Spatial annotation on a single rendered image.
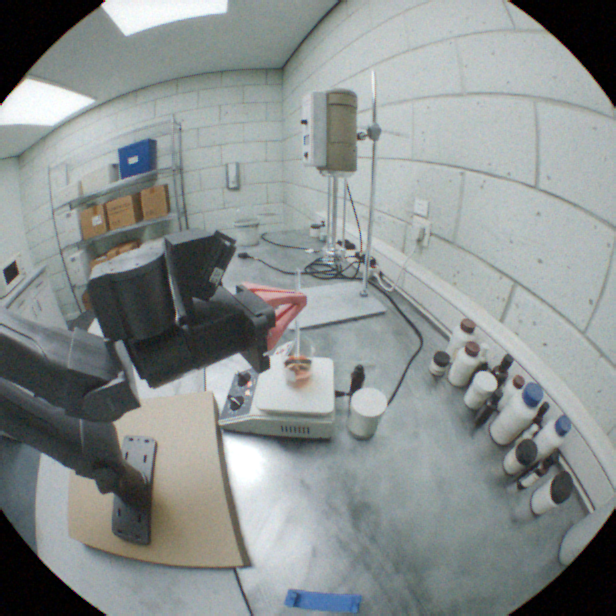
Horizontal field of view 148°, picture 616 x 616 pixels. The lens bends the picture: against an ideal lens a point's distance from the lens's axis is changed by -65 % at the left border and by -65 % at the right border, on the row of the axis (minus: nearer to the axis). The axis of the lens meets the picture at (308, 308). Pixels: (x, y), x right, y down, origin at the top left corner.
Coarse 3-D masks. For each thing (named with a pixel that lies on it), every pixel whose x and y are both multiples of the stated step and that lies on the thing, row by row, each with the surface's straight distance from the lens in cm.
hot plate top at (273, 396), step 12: (276, 360) 46; (324, 360) 46; (264, 372) 44; (276, 372) 44; (324, 372) 44; (264, 384) 42; (276, 384) 42; (312, 384) 42; (324, 384) 42; (264, 396) 41; (276, 396) 40; (288, 396) 40; (300, 396) 40; (312, 396) 40; (324, 396) 40; (264, 408) 39; (276, 408) 39; (288, 408) 39; (300, 408) 39; (312, 408) 39; (324, 408) 39
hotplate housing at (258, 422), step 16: (240, 416) 43; (256, 416) 41; (272, 416) 40; (288, 416) 40; (304, 416) 40; (320, 416) 40; (256, 432) 45; (272, 432) 44; (288, 432) 43; (304, 432) 43; (320, 432) 43
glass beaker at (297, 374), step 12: (300, 336) 40; (288, 348) 40; (300, 348) 41; (312, 348) 38; (288, 360) 36; (300, 360) 36; (312, 360) 38; (288, 372) 38; (300, 372) 38; (312, 372) 40; (288, 384) 40; (300, 384) 40
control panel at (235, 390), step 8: (256, 376) 47; (232, 384) 51; (256, 384) 45; (232, 392) 49; (240, 392) 47; (248, 400) 44; (224, 408) 47; (240, 408) 44; (248, 408) 43; (224, 416) 46; (232, 416) 44
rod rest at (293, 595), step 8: (288, 592) 40; (296, 592) 40; (304, 592) 40; (312, 592) 40; (320, 592) 41; (288, 600) 41; (296, 600) 40; (304, 600) 40; (312, 600) 40; (320, 600) 40; (328, 600) 41; (336, 600) 41; (344, 600) 41; (352, 600) 41; (360, 600) 41; (304, 608) 41; (312, 608) 41; (320, 608) 41; (328, 608) 41; (336, 608) 41; (344, 608) 41; (352, 608) 39
